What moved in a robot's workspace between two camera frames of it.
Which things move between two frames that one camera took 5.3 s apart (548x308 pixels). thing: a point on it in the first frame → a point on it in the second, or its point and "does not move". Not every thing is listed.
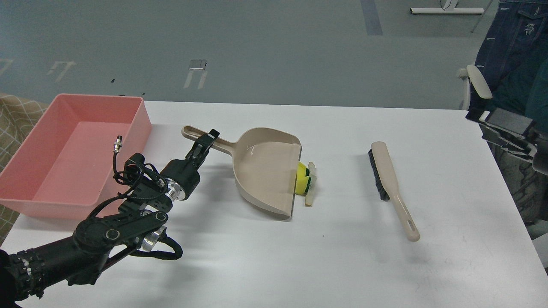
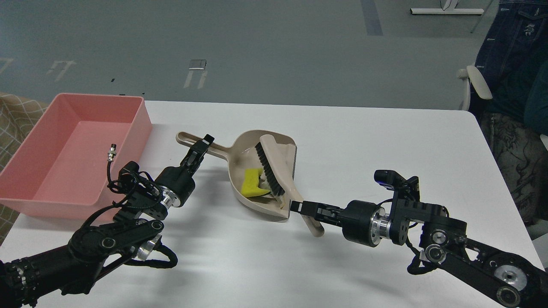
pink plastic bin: [75, 155] does not move
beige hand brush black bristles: [386, 185] → [278, 170]
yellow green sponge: [303, 179] → [250, 185]
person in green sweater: [513, 63] does not move
